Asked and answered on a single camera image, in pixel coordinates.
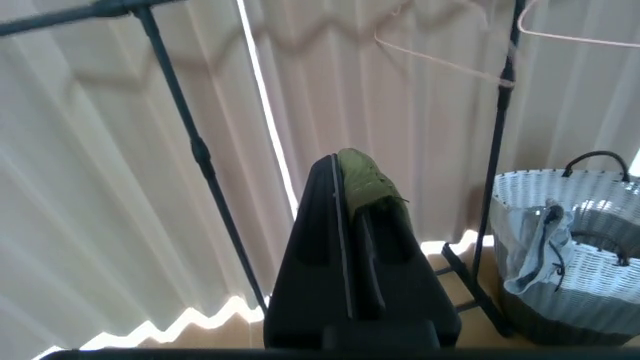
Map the pink clothes hanger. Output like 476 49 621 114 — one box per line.
517 0 640 50
373 0 516 90

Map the beige curtain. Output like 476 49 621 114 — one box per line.
0 0 640 360

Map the green sleeveless shirt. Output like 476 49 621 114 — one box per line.
337 147 414 231

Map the black clothes rack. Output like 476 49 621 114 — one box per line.
0 0 526 339

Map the pale grey garment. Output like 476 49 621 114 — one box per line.
502 198 576 296

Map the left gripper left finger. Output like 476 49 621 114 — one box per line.
263 153 355 350

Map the white laundry basket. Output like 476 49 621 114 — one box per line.
488 149 640 347

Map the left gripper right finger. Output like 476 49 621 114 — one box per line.
354 198 462 350

